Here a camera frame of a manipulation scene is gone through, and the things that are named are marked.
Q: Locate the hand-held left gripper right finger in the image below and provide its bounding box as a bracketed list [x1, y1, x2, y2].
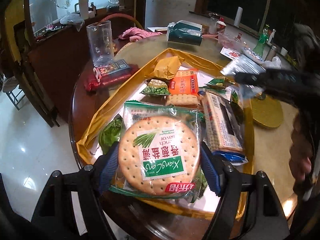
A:
[201, 142, 290, 240]

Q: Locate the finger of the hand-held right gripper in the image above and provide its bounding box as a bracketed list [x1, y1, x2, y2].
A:
[235, 71, 270, 86]

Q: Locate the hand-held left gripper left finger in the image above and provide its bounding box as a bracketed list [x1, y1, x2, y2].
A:
[31, 141, 120, 240]

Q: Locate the silver foil packet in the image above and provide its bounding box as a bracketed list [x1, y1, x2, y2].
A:
[220, 54, 266, 98]

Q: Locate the small green pea packet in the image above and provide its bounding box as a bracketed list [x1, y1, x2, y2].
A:
[98, 114, 123, 154]
[139, 78, 172, 97]
[201, 77, 236, 92]

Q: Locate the long white blue cracker packet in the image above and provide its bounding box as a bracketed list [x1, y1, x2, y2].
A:
[201, 91, 248, 166]

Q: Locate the round cracker packet green label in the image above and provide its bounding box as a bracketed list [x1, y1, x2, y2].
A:
[109, 101, 205, 204]

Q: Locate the yellow-taped cardboard tray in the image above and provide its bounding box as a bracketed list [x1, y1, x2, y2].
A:
[76, 47, 255, 223]

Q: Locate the large orange square cracker packet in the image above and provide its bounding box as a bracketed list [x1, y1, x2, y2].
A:
[166, 69, 200, 107]

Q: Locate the yellow snack packet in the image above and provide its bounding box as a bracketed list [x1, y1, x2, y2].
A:
[153, 56, 185, 80]

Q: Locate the person's right hand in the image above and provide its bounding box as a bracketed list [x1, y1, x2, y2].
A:
[289, 116, 313, 189]

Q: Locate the blue patterned plate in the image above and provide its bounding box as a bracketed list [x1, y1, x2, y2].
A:
[241, 47, 265, 62]

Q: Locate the white plastic bag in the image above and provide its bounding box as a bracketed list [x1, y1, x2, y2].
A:
[264, 56, 282, 68]

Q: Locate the steel thermos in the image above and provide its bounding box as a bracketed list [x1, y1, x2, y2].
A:
[265, 45, 277, 62]

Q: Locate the printed paper flyer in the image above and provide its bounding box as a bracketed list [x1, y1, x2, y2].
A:
[220, 47, 241, 60]

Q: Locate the green plastic bottle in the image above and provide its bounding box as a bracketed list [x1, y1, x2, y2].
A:
[252, 24, 270, 58]

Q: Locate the round golden woven coaster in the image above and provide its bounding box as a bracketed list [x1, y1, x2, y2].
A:
[251, 97, 285, 130]

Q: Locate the clear plastic container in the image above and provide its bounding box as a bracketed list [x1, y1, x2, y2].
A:
[218, 32, 247, 50]

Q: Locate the red white paper cup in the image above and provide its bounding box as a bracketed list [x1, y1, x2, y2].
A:
[216, 20, 227, 35]

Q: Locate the white paper roll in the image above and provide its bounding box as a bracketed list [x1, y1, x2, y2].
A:
[234, 7, 243, 27]

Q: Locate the dark green tissue pack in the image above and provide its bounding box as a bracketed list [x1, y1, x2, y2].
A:
[167, 20, 203, 46]

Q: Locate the red flat package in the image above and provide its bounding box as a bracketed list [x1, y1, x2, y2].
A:
[84, 64, 139, 92]

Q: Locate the playing card box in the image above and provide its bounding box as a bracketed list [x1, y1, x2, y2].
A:
[94, 59, 132, 80]

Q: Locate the dark wooden sideboard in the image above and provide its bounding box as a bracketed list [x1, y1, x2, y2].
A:
[27, 7, 133, 128]

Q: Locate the metal folding stool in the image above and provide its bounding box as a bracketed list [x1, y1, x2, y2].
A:
[2, 76, 26, 111]

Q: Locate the pink cloth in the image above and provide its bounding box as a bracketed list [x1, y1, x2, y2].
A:
[119, 27, 153, 42]

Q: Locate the clear glass measuring jug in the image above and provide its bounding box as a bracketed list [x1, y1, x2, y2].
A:
[86, 20, 115, 66]

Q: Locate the chair with curved red back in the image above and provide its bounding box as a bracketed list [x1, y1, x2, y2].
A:
[100, 14, 143, 30]

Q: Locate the clear bag on sideboard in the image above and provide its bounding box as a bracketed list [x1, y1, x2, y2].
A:
[60, 14, 85, 26]

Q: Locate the glass decanter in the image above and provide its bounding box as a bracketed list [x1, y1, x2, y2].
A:
[107, 0, 120, 12]

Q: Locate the white tumbler with straw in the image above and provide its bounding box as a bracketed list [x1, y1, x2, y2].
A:
[75, 0, 90, 20]

